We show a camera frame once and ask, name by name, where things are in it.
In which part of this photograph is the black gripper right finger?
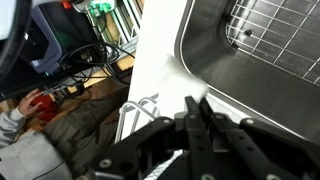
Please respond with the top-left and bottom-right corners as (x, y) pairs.
(199, 97), (320, 180)

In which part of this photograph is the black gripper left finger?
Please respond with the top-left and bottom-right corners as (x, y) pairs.
(89, 95), (215, 180)

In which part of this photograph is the person forearm grey sleeve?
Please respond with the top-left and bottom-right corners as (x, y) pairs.
(0, 106), (28, 149)

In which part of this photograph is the stainless steel sink basin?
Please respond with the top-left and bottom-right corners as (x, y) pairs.
(174, 0), (320, 145)

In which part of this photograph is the person bare hand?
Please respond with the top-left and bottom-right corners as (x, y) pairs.
(17, 88), (44, 117)

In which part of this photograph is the wooden robot platform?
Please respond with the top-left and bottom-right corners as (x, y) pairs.
(64, 54), (136, 96)

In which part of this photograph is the seated person body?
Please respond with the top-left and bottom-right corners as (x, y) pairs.
(0, 95), (130, 180)

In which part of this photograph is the red handheld controller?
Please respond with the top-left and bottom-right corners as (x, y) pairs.
(30, 94), (58, 123)

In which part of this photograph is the dark blue storage bin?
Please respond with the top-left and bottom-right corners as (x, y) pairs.
(30, 5), (98, 75)

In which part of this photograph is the steel wire dish rack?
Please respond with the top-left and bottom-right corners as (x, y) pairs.
(114, 94), (162, 145)

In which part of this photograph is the black floor cables bundle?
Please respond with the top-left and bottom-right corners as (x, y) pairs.
(49, 41), (133, 101)

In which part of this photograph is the steel wire sink grid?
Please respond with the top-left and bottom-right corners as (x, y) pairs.
(225, 0), (320, 88)

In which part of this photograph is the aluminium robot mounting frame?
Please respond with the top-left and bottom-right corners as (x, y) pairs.
(84, 0), (146, 54)

